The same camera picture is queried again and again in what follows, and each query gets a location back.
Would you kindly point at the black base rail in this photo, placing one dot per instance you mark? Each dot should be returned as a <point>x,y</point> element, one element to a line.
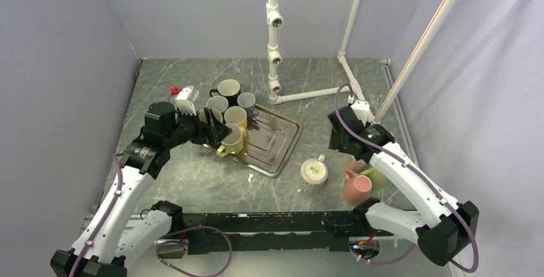
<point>258,231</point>

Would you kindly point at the lime green faceted mug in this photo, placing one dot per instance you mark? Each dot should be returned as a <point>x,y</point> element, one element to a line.
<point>233,143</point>

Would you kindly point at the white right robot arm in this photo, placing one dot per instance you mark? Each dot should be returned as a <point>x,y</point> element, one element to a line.
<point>440,225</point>

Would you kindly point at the pink lidded cup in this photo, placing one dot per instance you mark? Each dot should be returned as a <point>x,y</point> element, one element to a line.
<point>350,163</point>

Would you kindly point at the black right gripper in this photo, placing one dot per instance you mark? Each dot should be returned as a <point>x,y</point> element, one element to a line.
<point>335,142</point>

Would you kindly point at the light green mug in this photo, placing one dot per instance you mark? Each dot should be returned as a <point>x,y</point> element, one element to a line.
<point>377,179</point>

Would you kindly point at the yellow mug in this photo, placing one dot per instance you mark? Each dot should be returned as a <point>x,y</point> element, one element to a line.
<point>236,115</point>

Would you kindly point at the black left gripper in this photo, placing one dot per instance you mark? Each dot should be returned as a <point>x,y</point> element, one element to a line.
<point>219,130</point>

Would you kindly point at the steel serving tray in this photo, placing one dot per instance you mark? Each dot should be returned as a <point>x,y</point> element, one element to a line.
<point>270,141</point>

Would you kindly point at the beige teal patterned mug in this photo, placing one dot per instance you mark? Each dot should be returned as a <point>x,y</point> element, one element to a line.
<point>207,114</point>

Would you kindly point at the clear glass mug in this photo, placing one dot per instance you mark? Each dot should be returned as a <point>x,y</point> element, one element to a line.
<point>313,175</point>

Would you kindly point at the pink mug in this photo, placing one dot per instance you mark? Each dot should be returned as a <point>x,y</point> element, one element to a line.
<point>357,188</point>

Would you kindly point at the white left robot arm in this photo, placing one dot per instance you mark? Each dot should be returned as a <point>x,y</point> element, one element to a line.
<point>105,248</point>

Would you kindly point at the black white-lined mug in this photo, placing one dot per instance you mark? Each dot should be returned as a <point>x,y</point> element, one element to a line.
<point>230,89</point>

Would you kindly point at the grey blue mug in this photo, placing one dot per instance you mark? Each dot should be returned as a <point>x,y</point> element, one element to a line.
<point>247,101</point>

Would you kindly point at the blue floral mug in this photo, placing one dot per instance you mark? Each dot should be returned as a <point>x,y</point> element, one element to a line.
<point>219,103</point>

